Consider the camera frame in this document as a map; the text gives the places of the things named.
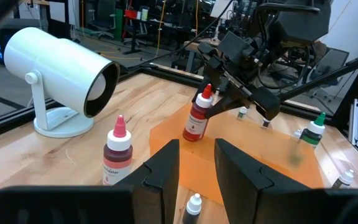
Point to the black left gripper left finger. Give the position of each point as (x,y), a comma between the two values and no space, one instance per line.
(154,193)

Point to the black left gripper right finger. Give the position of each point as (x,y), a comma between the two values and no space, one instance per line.
(247,199)

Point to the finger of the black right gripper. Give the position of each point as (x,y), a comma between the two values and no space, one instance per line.
(199,93)
(228,104)

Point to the small green dropper bottle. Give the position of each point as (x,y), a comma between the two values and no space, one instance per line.
(242,112)

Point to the red food coloring bottle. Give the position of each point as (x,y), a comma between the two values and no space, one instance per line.
(194,124)

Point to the small black dropper bottle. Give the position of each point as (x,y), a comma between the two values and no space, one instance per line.
(345,178)
(193,205)

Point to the pink food coloring bottle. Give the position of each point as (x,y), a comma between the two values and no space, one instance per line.
(118,155)

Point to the green food coloring bottle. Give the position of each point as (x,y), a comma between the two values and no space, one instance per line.
(314,132)

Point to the small purple dropper bottle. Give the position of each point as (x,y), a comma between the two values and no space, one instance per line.
(266,123)

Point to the wooden desk with grey legs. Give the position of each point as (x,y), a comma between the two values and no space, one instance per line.
(194,46)

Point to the orange translucent plastic bin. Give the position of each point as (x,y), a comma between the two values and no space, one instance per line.
(197,161)

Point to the black office desk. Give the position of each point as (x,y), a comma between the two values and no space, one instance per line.
(135,37)

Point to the white paper sheet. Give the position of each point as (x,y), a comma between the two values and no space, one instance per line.
(221,7)

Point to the silver aluminium extrusion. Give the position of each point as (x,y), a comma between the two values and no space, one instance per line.
(355,121)

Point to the red box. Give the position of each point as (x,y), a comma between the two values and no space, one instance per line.
(130,13)

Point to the green cabinet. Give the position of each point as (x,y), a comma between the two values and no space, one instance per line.
(119,25)

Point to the white cylindrical spotlight lamp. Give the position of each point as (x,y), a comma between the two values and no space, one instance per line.
(57,68)

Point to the black metal table frame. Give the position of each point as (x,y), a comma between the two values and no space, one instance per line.
(172,74)

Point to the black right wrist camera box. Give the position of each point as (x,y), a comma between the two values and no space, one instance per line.
(233,46)

